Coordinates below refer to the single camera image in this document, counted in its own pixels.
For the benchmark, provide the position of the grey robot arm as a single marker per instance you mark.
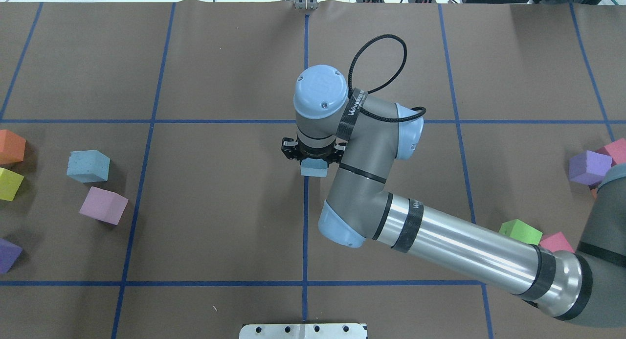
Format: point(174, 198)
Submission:
point(365, 135)

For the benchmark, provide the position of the white metal mounting plate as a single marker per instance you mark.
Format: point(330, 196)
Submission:
point(305, 331)

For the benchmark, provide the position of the red foam block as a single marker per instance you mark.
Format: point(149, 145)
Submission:
point(615, 150)
point(556, 242)

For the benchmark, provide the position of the yellow foam block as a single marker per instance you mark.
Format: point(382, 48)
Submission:
point(10, 182)

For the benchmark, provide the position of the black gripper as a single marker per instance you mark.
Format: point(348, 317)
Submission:
point(290, 151)

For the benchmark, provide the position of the purple foam block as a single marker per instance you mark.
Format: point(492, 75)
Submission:
point(589, 168)
point(9, 254)

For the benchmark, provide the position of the purple foam block right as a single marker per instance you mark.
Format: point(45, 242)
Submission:
point(589, 168)

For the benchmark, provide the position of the pink foam block left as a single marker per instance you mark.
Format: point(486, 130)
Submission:
point(104, 205)

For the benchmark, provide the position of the red foam block far right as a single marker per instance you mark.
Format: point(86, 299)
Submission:
point(615, 150)

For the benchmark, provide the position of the blue foam block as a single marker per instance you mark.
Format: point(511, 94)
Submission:
point(88, 166)
point(313, 167)

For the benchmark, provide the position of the purple foam block lower left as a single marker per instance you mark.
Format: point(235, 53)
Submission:
point(9, 254)

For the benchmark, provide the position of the orange foam block far left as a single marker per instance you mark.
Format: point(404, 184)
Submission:
point(12, 147)

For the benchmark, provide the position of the red foam block lower right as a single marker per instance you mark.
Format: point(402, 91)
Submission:
point(556, 242)

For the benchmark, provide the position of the green foam block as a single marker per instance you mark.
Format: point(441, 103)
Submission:
point(521, 231)

